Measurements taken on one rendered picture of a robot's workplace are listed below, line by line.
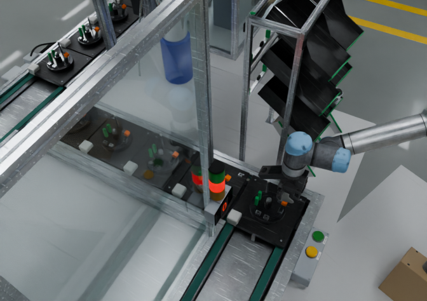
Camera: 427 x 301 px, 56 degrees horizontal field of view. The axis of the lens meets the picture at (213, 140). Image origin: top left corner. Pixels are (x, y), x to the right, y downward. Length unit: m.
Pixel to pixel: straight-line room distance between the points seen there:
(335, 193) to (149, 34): 1.34
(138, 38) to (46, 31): 3.79
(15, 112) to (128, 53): 1.66
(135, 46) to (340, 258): 1.28
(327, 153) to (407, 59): 2.88
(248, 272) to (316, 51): 0.82
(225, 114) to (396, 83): 2.03
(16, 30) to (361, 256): 3.84
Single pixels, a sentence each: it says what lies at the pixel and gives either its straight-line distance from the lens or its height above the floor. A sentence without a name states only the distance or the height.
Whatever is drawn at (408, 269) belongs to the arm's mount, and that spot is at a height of 1.10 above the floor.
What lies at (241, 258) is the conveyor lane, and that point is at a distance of 1.59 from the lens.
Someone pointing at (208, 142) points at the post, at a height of 1.53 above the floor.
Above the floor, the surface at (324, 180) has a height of 0.86.
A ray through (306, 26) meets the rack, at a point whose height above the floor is 1.66.
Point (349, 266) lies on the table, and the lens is 1.71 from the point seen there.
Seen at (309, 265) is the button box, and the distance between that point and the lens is 1.56.
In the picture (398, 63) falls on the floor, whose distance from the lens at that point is 3.98.
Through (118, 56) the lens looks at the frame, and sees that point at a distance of 0.64.
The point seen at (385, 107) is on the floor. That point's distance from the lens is 3.53.
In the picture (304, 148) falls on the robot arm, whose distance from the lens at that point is 1.22.
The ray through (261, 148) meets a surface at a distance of 1.93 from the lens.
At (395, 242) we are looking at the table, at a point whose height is 0.86.
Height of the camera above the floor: 2.38
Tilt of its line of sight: 51 degrees down
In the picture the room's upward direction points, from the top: 2 degrees counter-clockwise
